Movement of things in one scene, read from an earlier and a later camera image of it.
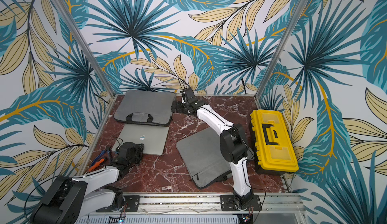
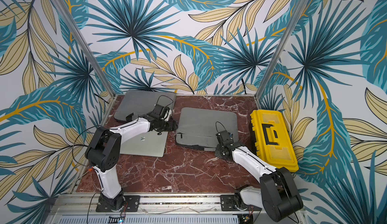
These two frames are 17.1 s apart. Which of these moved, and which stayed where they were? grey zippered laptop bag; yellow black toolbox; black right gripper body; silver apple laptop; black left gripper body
Moved: black left gripper body; black right gripper body
Stayed: grey zippered laptop bag; yellow black toolbox; silver apple laptop
